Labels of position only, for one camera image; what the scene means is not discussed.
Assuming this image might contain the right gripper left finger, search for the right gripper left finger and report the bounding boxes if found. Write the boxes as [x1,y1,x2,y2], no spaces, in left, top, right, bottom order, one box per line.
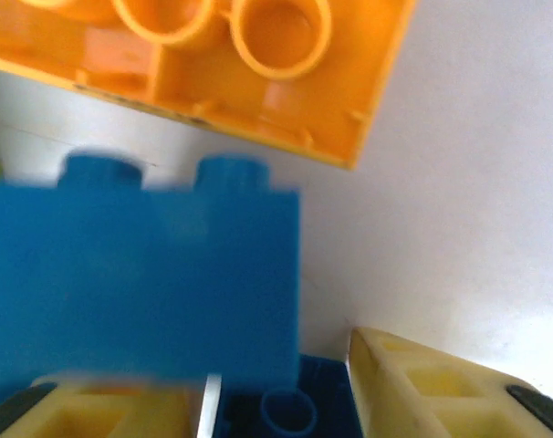
[0,371,224,438]

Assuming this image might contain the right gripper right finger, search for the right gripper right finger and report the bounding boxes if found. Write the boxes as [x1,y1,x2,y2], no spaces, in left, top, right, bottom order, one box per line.
[347,325,553,438]

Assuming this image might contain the blue lego brick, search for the blue lego brick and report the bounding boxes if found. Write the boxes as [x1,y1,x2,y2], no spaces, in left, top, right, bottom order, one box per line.
[0,151,303,394]
[212,352,365,438]

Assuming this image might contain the yellow lego brick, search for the yellow lego brick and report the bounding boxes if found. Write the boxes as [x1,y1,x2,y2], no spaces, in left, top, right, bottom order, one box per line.
[0,0,420,172]

